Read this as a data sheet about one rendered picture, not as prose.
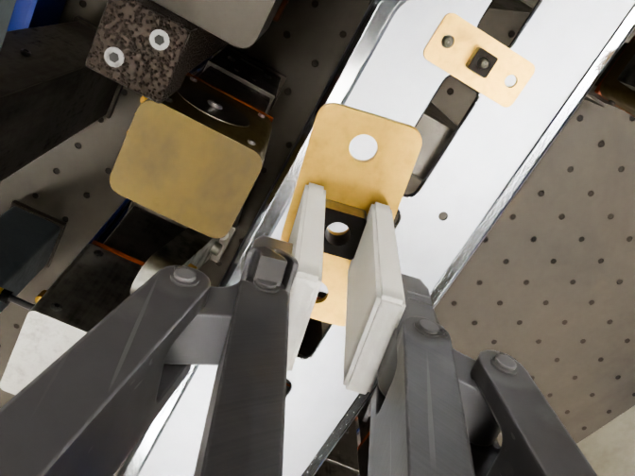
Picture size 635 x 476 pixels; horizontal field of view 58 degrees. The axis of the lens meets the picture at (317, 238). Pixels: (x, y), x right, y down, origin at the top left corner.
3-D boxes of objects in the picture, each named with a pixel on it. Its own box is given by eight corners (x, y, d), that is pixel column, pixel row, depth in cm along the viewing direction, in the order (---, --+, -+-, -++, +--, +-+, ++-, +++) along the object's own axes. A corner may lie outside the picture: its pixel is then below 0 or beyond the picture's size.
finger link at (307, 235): (290, 377, 15) (263, 369, 15) (303, 259, 21) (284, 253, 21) (322, 280, 14) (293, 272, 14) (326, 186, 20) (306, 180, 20)
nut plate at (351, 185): (352, 326, 23) (352, 342, 22) (262, 300, 23) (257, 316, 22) (425, 129, 20) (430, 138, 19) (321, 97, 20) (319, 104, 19)
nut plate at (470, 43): (537, 66, 45) (542, 68, 43) (507, 109, 46) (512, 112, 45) (448, 9, 43) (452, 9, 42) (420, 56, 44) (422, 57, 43)
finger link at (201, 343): (264, 390, 13) (135, 358, 13) (282, 284, 18) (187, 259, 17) (280, 337, 13) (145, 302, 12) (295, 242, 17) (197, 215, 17)
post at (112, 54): (235, 45, 72) (159, 106, 35) (198, 25, 71) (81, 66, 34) (252, 8, 70) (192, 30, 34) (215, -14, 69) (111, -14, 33)
